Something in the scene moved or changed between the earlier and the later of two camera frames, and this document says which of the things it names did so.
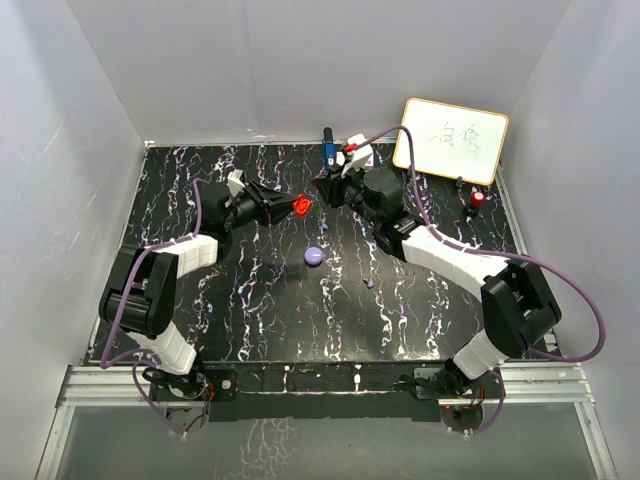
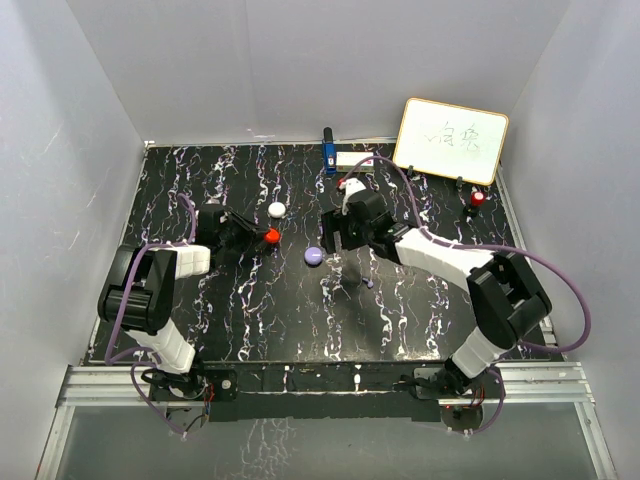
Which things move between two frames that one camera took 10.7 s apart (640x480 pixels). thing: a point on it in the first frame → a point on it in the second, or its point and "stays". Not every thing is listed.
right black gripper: x=331 y=184 → x=333 y=221
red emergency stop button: x=478 y=198 stays
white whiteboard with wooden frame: x=454 y=141 stays
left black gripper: x=273 y=206 → x=248 y=230
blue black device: x=328 y=149 stays
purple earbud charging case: x=313 y=256 stays
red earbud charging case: x=301 y=206 → x=272 y=235
